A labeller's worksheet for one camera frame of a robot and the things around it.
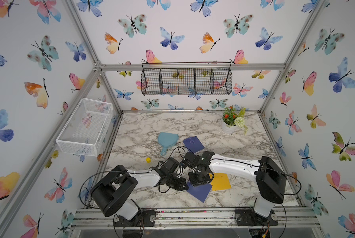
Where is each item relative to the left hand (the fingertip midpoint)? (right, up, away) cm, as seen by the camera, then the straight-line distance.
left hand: (189, 187), depth 83 cm
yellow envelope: (+19, +2, +4) cm, 19 cm away
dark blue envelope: (+6, -2, -1) cm, 7 cm away
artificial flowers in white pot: (+28, +39, +15) cm, 50 cm away
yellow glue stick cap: (-25, +13, +10) cm, 30 cm away
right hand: (+3, +3, -4) cm, 6 cm away
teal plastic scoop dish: (-15, +24, +22) cm, 36 cm away
